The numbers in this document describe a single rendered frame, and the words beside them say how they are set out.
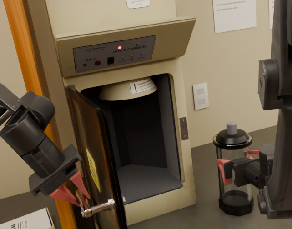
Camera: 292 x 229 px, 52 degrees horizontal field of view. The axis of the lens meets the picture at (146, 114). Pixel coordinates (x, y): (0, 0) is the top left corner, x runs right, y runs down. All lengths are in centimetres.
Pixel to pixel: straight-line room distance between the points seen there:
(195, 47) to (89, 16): 67
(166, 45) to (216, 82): 69
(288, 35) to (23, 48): 50
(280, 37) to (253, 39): 112
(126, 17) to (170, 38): 13
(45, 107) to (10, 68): 63
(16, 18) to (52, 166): 31
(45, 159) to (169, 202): 51
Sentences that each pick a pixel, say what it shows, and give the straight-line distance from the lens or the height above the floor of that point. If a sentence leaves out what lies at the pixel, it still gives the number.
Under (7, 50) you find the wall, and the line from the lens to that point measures 121.
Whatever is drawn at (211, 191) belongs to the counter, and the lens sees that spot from 107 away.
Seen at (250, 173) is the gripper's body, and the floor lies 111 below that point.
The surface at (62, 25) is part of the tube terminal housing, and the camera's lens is 77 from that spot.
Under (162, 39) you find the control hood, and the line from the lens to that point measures 74.
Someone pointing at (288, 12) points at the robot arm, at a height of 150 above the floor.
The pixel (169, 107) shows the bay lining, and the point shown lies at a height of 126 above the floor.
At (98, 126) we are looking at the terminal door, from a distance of 49.
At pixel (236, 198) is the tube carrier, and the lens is 93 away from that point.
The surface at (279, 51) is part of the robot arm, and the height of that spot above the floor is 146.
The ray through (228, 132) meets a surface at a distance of 87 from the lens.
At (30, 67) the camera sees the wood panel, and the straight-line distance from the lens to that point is 68.
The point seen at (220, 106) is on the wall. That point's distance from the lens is 145.
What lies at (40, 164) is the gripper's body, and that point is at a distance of 55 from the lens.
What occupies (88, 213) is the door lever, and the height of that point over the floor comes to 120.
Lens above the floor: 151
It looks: 17 degrees down
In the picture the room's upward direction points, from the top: 8 degrees counter-clockwise
